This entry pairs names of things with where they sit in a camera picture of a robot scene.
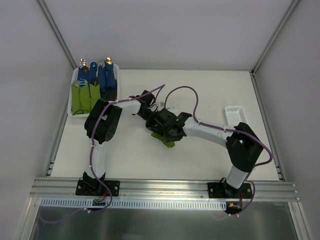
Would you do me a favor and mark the green paper napkin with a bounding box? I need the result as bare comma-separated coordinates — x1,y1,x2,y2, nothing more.
151,132,176,148

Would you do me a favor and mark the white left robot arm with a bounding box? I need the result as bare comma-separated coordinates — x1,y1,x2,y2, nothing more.
75,90,156,197

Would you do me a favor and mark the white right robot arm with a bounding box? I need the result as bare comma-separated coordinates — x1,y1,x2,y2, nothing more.
155,109,263,198

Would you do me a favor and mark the dark rolled napkin bundle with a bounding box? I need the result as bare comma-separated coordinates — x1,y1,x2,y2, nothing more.
100,88,118,101

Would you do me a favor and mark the green rolled napkin bundle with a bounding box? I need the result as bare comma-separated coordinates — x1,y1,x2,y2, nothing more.
79,78,91,114
89,81,101,110
71,80,81,115

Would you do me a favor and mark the white perforated utensil tray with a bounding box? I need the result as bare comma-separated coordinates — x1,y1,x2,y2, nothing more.
224,105,248,126

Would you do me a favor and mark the white bin of rolled napkins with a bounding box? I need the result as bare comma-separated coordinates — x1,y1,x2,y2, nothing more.
67,63,120,118

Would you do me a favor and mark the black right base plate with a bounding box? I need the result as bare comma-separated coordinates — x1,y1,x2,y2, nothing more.
207,182,253,199

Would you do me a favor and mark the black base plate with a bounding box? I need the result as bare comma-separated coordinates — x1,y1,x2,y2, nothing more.
75,177,120,197
207,182,253,199

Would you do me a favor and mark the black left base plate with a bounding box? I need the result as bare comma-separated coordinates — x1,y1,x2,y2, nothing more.
75,177,120,197

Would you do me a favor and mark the aluminium mounting rail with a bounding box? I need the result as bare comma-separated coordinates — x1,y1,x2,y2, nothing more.
29,177,301,202

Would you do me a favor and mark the white slotted cable duct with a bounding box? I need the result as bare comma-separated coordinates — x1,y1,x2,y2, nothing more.
40,197,227,211

